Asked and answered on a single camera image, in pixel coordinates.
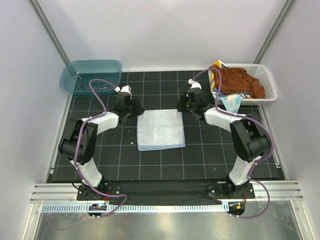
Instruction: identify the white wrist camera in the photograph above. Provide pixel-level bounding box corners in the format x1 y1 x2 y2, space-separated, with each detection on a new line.
187 79 202 94
114 85 132 97

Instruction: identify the right aluminium corner post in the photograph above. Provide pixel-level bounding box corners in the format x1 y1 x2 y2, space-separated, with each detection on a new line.
253 0 297 64

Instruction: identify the teal plastic tub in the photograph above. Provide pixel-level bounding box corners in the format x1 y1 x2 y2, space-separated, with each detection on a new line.
60 59 122 96

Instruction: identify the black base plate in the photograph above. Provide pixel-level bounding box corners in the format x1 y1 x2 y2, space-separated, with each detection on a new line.
76 180 256 206

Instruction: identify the white plastic basket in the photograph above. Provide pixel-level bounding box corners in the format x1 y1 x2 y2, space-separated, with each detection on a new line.
208 60 278 106

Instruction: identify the left aluminium corner post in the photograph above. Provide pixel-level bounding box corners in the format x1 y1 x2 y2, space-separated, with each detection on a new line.
28 0 70 66

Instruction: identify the white slotted cable duct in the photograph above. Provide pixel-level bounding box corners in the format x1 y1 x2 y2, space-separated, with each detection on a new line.
41 202 229 214

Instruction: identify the blue bear towel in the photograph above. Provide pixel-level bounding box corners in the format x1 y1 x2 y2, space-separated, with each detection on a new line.
137 109 186 152

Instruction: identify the colourful patterned towel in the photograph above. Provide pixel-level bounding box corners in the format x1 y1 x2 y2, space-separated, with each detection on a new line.
208 70 251 114

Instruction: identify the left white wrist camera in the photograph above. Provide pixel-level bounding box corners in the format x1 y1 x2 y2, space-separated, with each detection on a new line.
114 85 132 97

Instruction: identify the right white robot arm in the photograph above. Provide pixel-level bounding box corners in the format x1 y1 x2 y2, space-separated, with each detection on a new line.
176 88 273 198

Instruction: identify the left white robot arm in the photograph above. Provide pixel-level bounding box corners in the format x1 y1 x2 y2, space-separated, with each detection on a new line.
58 91 145 200

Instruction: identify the aluminium corner post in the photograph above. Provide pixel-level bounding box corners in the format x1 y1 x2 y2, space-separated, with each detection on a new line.
28 0 70 66
253 0 297 64

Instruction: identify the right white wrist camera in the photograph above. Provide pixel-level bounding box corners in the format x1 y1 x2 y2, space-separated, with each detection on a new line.
187 79 202 94

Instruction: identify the brown towel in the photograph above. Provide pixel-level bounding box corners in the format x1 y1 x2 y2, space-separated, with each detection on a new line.
210 64 266 99

